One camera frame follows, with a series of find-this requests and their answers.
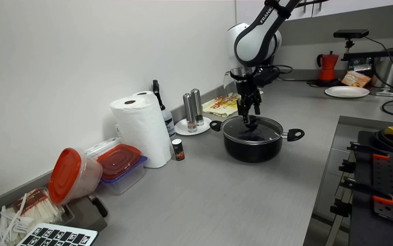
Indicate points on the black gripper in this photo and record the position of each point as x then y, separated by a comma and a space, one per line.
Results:
247, 87

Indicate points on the glass lid with black knob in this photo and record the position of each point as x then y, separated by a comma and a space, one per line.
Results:
265, 132

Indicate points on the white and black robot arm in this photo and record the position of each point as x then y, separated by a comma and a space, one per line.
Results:
258, 43

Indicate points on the red moka pot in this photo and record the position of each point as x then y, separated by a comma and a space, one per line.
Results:
328, 69

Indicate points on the rectangular container with red lid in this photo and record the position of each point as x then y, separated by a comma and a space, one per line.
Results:
122, 165

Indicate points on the round container with red lid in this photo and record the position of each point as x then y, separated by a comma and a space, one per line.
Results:
69, 175

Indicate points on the yellow printed dish towel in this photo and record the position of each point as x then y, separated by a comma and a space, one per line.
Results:
221, 107

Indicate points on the steel grinder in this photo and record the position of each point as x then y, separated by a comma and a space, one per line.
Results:
190, 114
198, 106

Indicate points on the small white round plate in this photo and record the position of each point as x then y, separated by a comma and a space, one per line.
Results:
183, 130

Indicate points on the spray bottle with black trigger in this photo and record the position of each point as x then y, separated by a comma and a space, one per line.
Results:
167, 119

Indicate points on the large white plate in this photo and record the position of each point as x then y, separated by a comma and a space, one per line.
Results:
347, 92

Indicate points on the white paper towel roll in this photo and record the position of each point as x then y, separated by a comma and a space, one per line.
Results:
144, 132
144, 95

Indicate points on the orange snack packet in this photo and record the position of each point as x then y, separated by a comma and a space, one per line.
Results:
355, 78

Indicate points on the black bar clamp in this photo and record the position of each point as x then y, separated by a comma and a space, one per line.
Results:
348, 208
365, 189
365, 151

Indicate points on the steel kettle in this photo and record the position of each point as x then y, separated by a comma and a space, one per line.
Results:
389, 70

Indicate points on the clear plastic tray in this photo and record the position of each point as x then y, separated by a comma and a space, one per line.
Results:
99, 148

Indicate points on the dark grey tray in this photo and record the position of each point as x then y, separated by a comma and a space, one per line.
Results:
88, 214

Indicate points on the white keypad with black keys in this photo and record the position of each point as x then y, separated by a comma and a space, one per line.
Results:
58, 236

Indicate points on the bag of white plastic cutlery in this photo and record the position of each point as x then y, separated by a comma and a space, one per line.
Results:
24, 214

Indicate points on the black camera on stand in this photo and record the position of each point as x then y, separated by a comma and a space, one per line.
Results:
351, 35

